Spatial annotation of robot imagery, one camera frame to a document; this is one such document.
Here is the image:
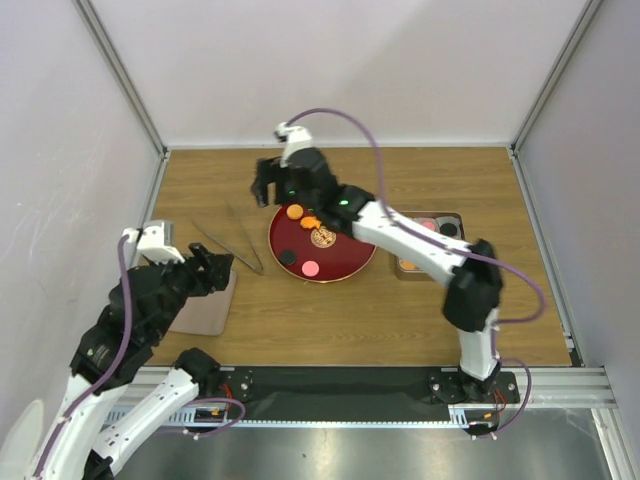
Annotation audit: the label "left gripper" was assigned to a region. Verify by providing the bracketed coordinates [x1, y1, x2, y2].
[148, 240, 235, 339]

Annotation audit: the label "steel serving tongs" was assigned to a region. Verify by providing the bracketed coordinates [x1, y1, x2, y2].
[190, 201, 265, 276]

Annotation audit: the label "gold tin lid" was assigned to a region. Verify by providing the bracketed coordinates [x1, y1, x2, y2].
[169, 271, 237, 337]

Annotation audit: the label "black sandwich cookie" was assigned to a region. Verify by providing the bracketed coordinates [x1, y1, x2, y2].
[278, 249, 297, 266]
[440, 222, 459, 237]

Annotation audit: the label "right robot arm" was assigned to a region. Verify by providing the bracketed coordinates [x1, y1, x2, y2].
[251, 147, 503, 402]

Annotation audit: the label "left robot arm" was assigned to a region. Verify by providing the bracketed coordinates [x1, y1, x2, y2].
[23, 243, 234, 479]

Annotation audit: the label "orange sandwich biscuit left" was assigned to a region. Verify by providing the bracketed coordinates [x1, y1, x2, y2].
[286, 204, 304, 221]

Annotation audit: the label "orange fish cookie left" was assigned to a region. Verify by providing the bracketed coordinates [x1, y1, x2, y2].
[300, 216, 322, 230]

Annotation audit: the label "round red tray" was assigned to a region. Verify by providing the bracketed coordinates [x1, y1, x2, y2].
[268, 204, 376, 283]

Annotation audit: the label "gold cookie tin box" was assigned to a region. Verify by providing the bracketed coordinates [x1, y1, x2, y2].
[393, 210, 465, 281]

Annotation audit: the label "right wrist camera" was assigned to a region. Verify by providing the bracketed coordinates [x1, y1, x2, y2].
[274, 122, 314, 168]

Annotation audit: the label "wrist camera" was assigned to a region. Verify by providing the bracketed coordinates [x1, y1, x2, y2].
[274, 122, 314, 168]
[136, 220, 185, 264]

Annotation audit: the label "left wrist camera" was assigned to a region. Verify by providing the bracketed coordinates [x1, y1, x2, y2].
[136, 220, 185, 264]

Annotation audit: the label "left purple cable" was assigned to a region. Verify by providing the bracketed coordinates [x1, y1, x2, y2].
[32, 227, 248, 479]

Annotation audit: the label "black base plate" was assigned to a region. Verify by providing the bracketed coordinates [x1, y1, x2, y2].
[213, 366, 521, 423]

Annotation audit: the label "grey cable duct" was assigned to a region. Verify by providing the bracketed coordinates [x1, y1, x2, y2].
[109, 403, 506, 429]

